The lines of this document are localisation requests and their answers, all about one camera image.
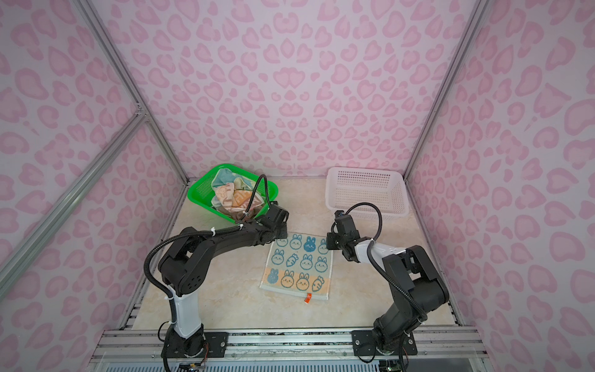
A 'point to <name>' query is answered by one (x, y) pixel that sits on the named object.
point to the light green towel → (224, 176)
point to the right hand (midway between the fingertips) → (329, 234)
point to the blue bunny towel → (298, 265)
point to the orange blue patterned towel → (232, 202)
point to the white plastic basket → (346, 187)
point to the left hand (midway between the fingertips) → (287, 228)
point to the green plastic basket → (201, 192)
